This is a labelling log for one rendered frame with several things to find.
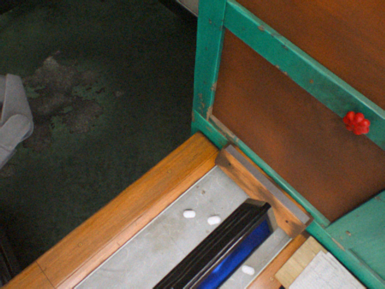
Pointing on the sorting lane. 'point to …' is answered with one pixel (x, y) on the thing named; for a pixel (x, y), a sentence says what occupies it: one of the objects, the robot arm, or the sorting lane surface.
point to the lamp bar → (224, 248)
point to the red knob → (356, 123)
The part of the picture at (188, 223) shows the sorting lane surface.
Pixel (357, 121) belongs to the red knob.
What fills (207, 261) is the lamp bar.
